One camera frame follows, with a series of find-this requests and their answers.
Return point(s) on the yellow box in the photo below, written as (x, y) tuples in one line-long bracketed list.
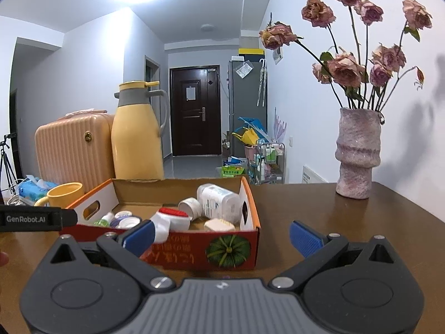
[(252, 53)]

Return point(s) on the purple wall sticker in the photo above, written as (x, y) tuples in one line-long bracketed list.
[(280, 125)]

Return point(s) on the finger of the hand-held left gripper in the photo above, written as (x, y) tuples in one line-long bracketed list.
[(69, 220)]

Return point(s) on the yellow thermos jug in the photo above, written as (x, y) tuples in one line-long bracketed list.
[(137, 139)]

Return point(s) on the dark brown door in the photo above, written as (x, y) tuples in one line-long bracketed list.
[(194, 125)]

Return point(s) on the small round ceiling lamp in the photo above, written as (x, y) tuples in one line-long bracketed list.
[(208, 28)]

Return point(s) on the wall picture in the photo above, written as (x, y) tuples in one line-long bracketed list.
[(278, 56)]

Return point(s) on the white wall socket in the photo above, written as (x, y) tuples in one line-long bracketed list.
[(290, 142)]

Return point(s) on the green carton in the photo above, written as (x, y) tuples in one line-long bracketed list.
[(233, 171)]

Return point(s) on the red cardboard box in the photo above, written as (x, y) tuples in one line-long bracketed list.
[(194, 250)]

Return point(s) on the bunch of dried roses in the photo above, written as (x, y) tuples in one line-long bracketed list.
[(344, 68)]

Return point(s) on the grey refrigerator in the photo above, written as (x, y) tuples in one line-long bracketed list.
[(243, 104)]

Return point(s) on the black tripod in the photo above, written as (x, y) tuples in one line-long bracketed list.
[(6, 160)]

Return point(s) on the blue tissue pack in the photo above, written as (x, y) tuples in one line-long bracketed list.
[(34, 189)]

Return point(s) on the white plastic bottle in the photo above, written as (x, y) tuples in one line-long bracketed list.
[(217, 201)]

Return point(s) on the yellow watering can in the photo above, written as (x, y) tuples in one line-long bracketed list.
[(248, 137)]

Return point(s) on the pink bucket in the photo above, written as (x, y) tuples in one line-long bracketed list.
[(250, 155)]

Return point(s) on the pink ribbed suitcase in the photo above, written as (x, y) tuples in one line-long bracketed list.
[(73, 149)]

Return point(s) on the white paper notice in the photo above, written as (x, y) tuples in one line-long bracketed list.
[(189, 93)]

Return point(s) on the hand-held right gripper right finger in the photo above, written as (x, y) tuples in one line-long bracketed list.
[(306, 239)]

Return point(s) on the pink ceramic vase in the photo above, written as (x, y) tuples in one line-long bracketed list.
[(358, 153)]

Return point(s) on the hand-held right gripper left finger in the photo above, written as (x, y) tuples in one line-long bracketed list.
[(139, 238)]

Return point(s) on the folded white umbrella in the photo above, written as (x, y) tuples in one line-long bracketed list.
[(262, 83)]

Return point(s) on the large ridged bottle cap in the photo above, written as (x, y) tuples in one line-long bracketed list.
[(128, 222)]

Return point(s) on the person's left hand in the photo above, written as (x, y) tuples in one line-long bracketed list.
[(2, 259)]

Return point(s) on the beige square jar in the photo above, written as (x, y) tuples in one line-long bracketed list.
[(219, 225)]

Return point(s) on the small white round lid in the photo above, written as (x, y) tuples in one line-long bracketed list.
[(123, 214)]

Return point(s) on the red and white lint brush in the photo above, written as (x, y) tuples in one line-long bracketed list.
[(173, 217)]

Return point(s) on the blue bag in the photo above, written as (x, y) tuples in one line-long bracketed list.
[(236, 161)]

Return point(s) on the yellow mug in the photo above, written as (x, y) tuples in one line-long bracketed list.
[(66, 195)]

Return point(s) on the green plastic bottle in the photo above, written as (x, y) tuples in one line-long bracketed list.
[(103, 220)]

